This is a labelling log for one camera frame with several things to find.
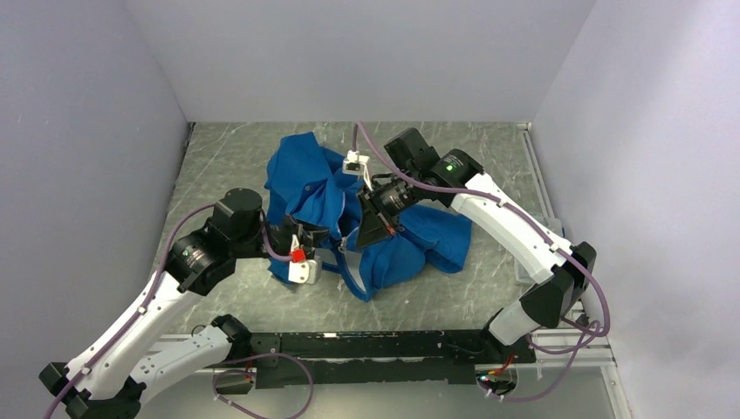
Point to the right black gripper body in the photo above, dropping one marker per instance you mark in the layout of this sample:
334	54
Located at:
386	203

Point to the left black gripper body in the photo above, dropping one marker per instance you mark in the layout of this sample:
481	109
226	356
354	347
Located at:
281	235

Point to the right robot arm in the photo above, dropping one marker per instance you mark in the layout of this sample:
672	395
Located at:
561	271

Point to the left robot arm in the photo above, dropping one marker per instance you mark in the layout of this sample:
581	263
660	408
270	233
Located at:
194	265

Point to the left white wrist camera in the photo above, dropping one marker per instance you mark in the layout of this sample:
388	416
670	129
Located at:
302	269

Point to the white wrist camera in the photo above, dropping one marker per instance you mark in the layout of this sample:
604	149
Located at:
357	164
302	269

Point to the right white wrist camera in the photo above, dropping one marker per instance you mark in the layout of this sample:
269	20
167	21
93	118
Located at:
357	164

